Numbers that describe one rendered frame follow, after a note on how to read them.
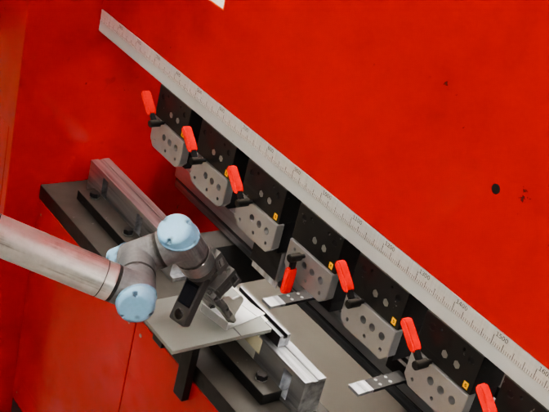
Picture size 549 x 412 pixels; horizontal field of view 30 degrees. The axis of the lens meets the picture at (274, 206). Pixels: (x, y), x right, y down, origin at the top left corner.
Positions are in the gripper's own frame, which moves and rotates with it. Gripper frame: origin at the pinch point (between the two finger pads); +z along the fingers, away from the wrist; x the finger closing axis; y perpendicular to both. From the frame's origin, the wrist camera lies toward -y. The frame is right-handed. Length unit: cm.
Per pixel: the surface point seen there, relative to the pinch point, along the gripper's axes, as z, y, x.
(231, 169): -19.2, 23.9, 11.3
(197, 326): -3.6, -5.9, 0.1
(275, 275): -2.0, 14.1, -5.2
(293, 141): -29.0, 33.4, -2.6
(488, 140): -54, 42, -49
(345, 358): 170, 46, 47
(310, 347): 165, 40, 60
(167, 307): -4.3, -6.8, 8.8
